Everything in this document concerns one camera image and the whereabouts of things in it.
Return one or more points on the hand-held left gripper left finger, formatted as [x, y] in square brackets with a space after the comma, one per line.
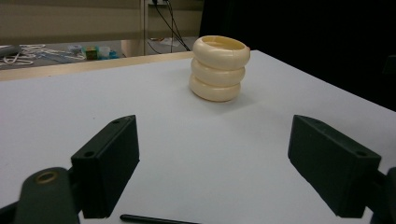
[102, 168]

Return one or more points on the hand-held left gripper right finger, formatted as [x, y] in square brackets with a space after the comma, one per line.
[333, 168]

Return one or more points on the black pen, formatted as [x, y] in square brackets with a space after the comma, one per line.
[140, 219]

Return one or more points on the cream ringed pen holder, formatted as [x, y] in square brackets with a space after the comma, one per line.
[218, 77]

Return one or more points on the small blue plastic container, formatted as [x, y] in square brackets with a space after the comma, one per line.
[107, 53]

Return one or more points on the black curtain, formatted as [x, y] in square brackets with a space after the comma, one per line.
[295, 37]

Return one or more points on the light wooden desk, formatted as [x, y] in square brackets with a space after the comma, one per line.
[62, 21]

